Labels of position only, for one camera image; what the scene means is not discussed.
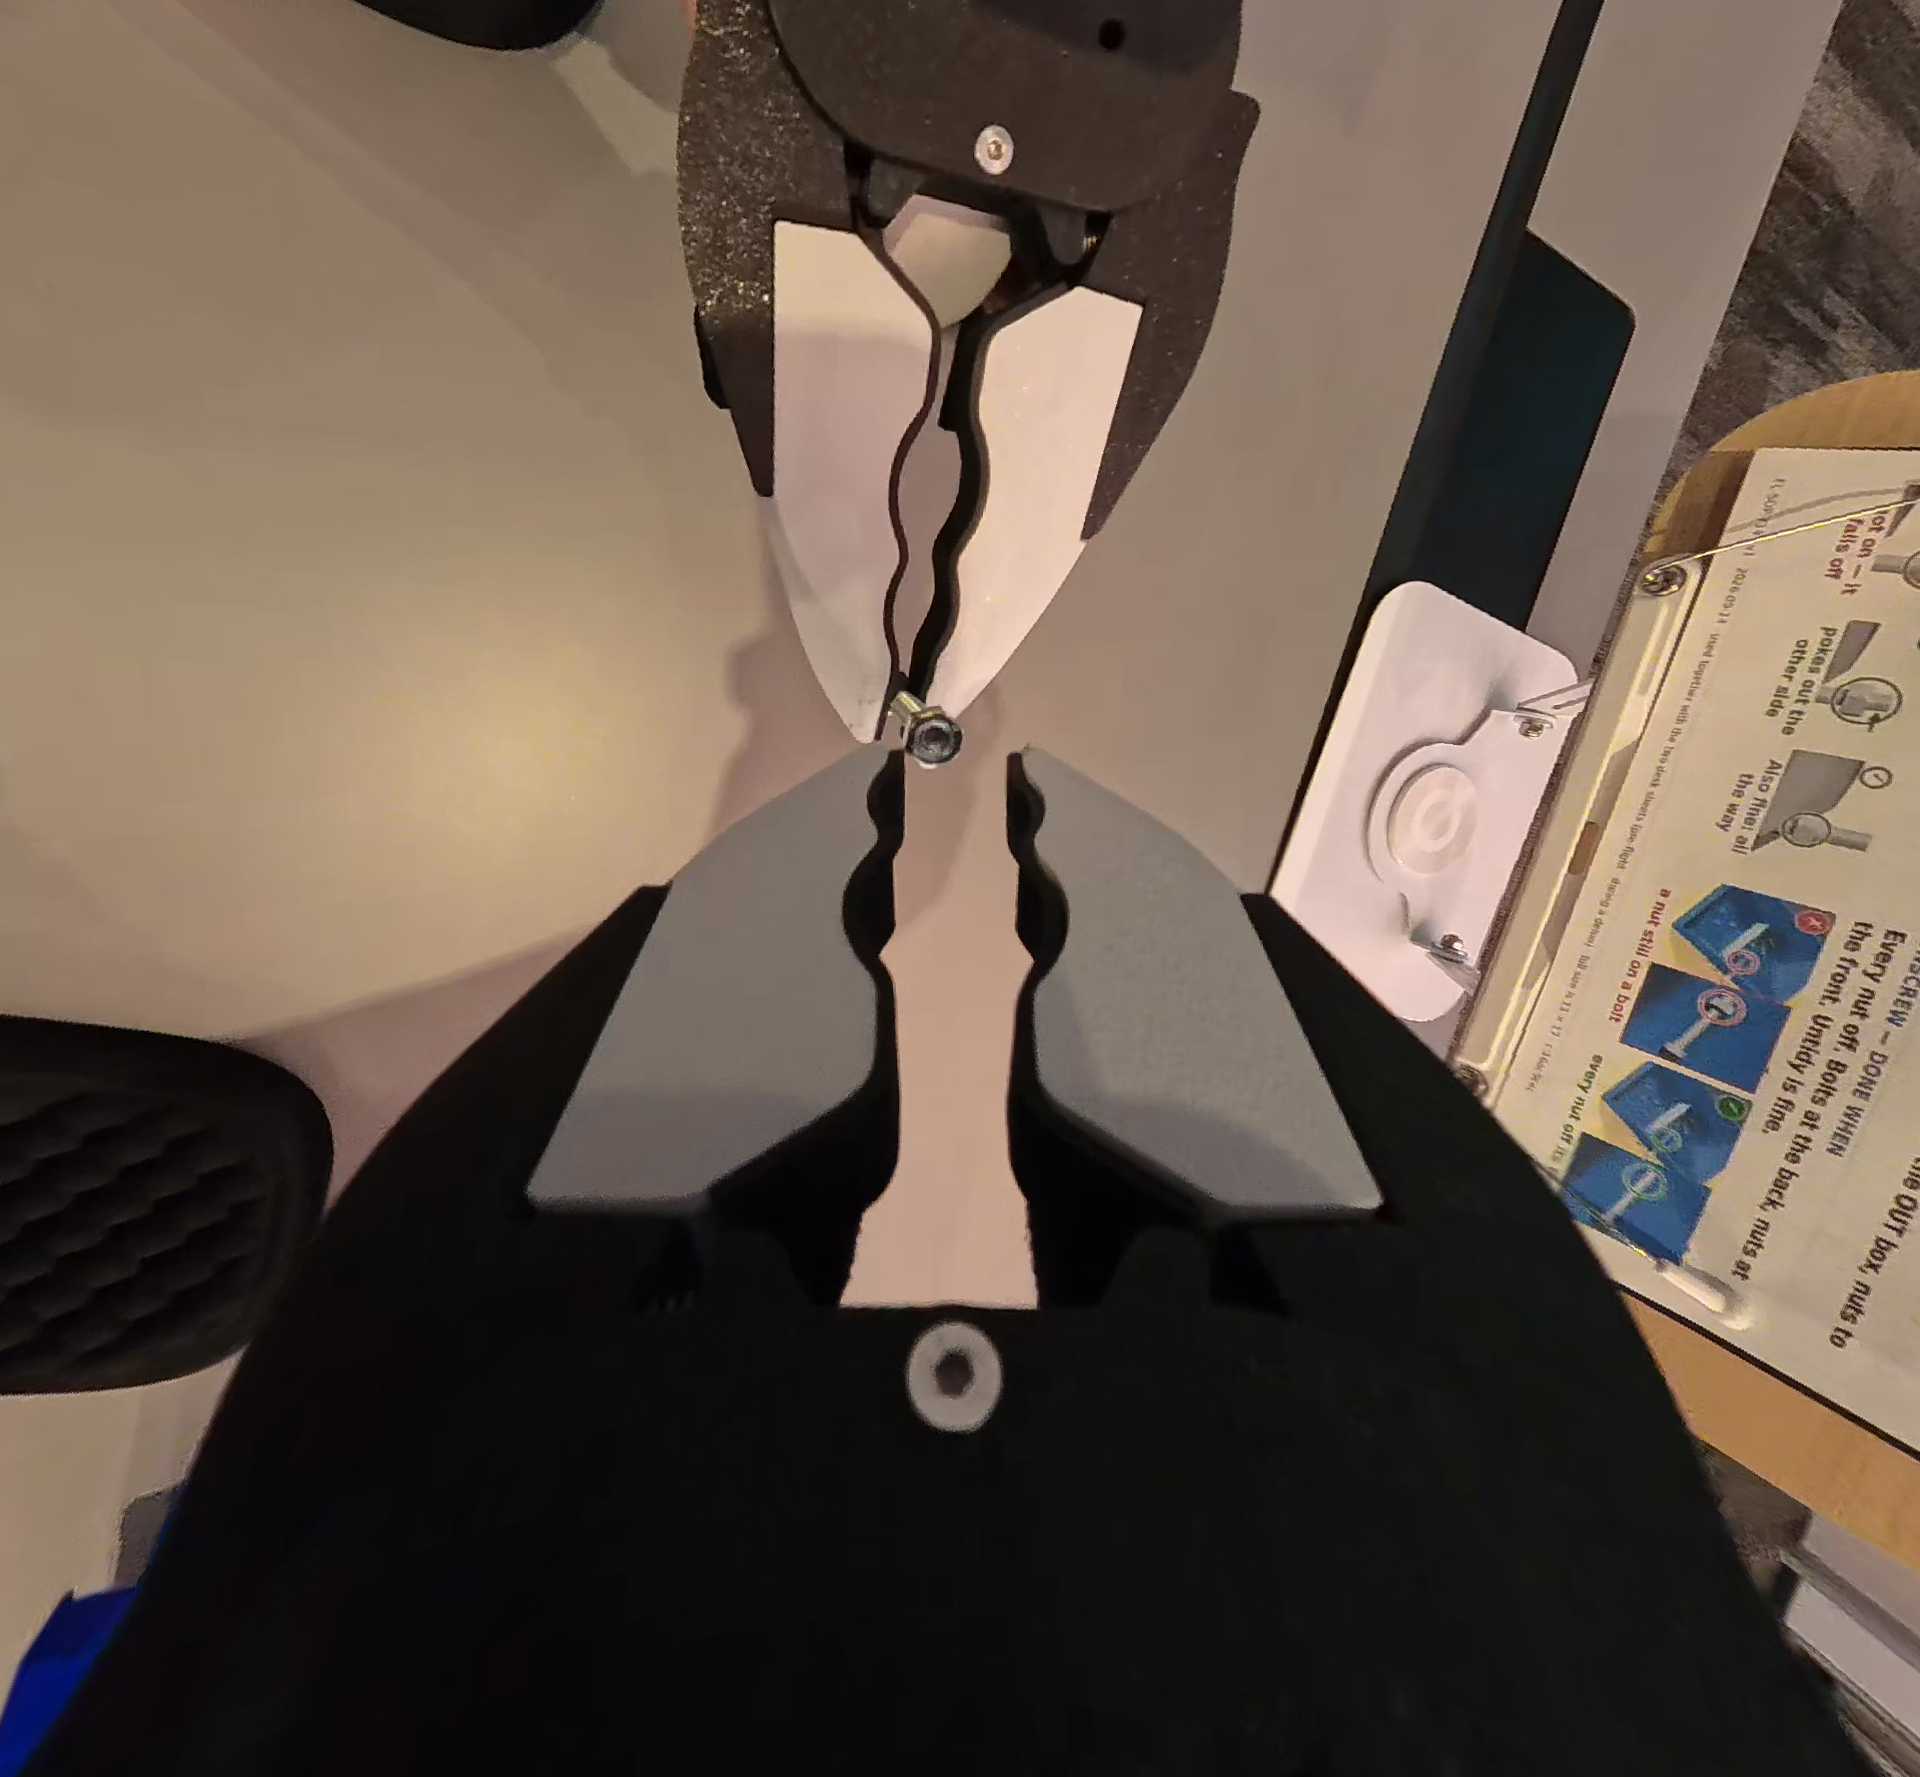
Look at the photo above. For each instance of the wooden document stand white base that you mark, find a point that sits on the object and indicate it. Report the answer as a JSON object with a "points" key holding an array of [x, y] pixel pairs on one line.
{"points": [[1379, 728]]}

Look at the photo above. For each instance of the blue plastic bin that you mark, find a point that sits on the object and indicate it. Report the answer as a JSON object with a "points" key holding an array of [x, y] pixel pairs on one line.
{"points": [[81, 1634]]}

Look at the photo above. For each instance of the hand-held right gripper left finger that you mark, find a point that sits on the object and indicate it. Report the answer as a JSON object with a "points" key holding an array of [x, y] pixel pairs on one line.
{"points": [[721, 1026]]}

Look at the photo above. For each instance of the silver bolt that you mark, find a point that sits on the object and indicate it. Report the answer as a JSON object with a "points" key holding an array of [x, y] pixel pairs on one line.
{"points": [[905, 709]]}

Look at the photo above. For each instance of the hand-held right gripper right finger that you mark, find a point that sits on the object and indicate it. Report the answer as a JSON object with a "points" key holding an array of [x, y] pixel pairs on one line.
{"points": [[1199, 1042]]}

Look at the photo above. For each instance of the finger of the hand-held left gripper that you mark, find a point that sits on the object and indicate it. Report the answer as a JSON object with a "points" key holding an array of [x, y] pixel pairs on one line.
{"points": [[839, 458], [1050, 458]]}

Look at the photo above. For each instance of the black textured pad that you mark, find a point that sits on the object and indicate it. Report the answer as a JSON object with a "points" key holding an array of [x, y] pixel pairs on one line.
{"points": [[136, 1207]]}

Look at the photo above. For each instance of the printed instruction sheet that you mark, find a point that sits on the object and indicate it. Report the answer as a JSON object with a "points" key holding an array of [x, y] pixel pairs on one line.
{"points": [[1770, 786]]}

